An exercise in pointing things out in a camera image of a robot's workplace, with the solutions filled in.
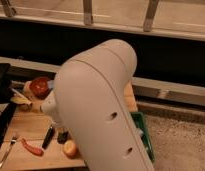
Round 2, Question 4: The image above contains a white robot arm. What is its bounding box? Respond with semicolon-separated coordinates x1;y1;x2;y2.
53;39;154;171

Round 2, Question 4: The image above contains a red bowl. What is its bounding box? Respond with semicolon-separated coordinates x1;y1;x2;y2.
29;77;50;99

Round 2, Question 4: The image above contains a green plastic tray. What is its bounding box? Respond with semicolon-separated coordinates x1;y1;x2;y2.
131;112;155;162

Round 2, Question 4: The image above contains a blue sponge block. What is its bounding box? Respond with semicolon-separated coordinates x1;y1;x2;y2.
47;80;54;90

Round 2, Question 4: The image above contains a yellow red apple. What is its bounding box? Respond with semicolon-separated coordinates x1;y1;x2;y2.
63;140;77;158

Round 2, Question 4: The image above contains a yellow banana toy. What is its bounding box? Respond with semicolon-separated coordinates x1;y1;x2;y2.
10;89;32;111

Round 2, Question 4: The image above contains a red sausage toy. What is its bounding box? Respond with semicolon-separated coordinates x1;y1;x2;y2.
21;138;44;156

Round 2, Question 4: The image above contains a black object at left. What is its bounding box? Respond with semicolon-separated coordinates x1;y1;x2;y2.
0;63;14;148

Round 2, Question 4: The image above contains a silver fork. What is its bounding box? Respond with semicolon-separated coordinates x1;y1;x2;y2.
0;133;19;169

